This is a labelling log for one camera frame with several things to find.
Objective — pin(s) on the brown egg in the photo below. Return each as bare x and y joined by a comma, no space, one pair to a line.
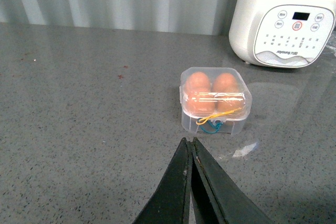
229,99

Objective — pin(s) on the brown egg front left box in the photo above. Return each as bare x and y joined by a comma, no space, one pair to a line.
200,102

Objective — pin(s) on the yellow rubber band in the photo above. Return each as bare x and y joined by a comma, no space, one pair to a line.
203,120

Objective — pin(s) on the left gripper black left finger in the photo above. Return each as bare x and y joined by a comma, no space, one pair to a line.
170,203

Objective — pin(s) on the white soy milk maker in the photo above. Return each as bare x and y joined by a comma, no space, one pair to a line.
281,33

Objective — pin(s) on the brown egg box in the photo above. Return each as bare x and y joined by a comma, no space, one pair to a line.
197,80
224,83
200,102

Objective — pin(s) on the brown egg back right box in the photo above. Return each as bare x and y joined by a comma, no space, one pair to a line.
224,83

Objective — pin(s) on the blue rubber band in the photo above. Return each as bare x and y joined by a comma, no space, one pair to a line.
212,127

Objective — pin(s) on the clear plastic egg box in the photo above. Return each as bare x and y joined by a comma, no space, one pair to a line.
233,123

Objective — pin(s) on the brown egg back left box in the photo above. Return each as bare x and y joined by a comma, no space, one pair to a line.
197,80

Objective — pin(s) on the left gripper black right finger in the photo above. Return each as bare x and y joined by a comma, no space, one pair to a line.
216,198

